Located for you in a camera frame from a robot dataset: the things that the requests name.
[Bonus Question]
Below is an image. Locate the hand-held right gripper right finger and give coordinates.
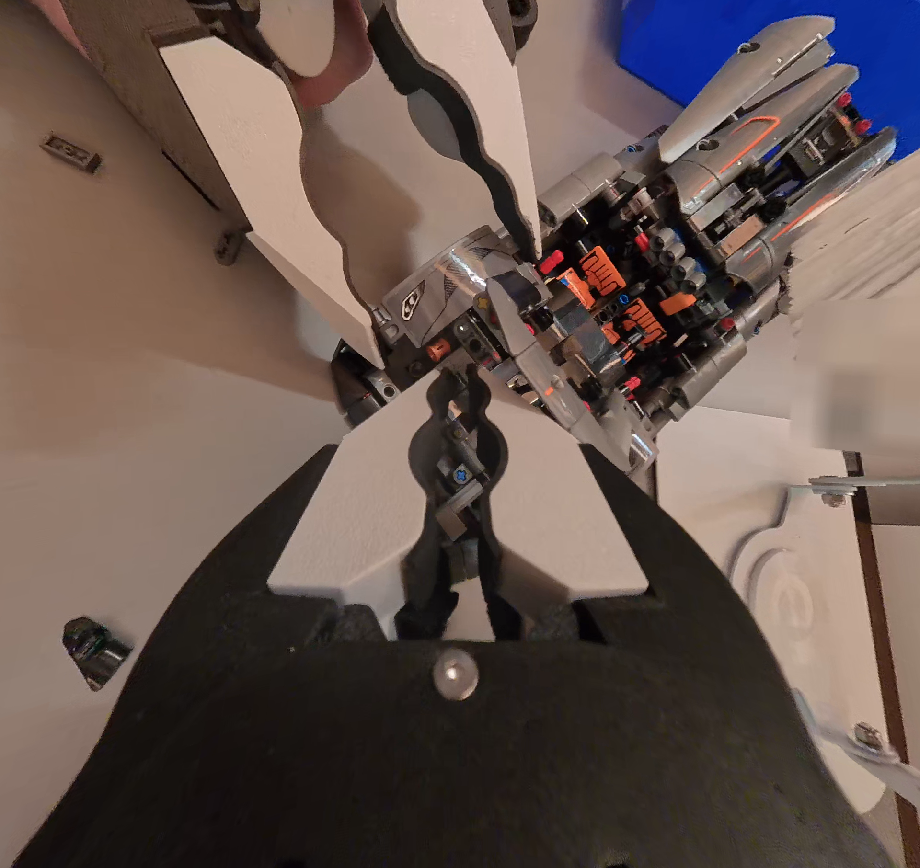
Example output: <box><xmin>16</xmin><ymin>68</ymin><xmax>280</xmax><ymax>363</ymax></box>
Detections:
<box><xmin>467</xmin><ymin>365</ymin><xmax>651</xmax><ymax>602</ymax></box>

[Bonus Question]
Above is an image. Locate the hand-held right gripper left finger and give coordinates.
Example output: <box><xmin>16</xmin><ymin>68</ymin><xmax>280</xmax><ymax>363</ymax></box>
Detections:
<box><xmin>267</xmin><ymin>371</ymin><xmax>464</xmax><ymax>599</ymax></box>

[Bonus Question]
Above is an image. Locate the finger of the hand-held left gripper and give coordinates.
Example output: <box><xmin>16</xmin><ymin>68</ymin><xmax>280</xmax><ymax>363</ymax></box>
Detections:
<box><xmin>367</xmin><ymin>0</ymin><xmax>544</xmax><ymax>263</ymax></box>
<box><xmin>158</xmin><ymin>34</ymin><xmax>388</xmax><ymax>372</ymax></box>

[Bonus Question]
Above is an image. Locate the grey lego car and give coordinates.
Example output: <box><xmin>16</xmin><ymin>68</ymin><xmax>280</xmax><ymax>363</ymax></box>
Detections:
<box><xmin>332</xmin><ymin>14</ymin><xmax>901</xmax><ymax>477</ymax></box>

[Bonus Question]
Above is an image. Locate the black lego wheel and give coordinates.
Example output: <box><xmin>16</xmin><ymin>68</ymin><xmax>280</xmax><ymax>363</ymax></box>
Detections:
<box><xmin>496</xmin><ymin>0</ymin><xmax>539</xmax><ymax>50</ymax></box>

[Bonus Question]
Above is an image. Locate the grey lego plate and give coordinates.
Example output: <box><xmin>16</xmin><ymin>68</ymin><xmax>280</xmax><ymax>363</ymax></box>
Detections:
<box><xmin>39</xmin><ymin>134</ymin><xmax>103</xmax><ymax>173</ymax></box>

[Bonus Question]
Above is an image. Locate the black triangular lego panel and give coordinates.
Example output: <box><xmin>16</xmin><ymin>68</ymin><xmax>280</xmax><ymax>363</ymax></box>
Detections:
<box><xmin>61</xmin><ymin>617</ymin><xmax>134</xmax><ymax>693</ymax></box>

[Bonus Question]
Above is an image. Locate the person's left hand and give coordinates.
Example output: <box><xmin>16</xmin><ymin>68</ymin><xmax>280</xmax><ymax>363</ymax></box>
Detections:
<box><xmin>293</xmin><ymin>0</ymin><xmax>383</xmax><ymax>109</ymax></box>

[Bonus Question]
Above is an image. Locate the white book stand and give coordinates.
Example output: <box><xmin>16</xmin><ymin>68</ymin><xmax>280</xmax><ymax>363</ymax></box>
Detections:
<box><xmin>655</xmin><ymin>408</ymin><xmax>920</xmax><ymax>822</ymax></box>

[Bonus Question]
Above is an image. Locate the blue storage bin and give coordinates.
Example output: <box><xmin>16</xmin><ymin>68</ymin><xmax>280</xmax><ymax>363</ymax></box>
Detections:
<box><xmin>620</xmin><ymin>0</ymin><xmax>920</xmax><ymax>161</ymax></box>

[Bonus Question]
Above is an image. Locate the open instruction booklet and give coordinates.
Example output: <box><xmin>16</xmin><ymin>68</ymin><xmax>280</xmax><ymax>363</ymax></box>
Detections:
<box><xmin>780</xmin><ymin>149</ymin><xmax>920</xmax><ymax>452</ymax></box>

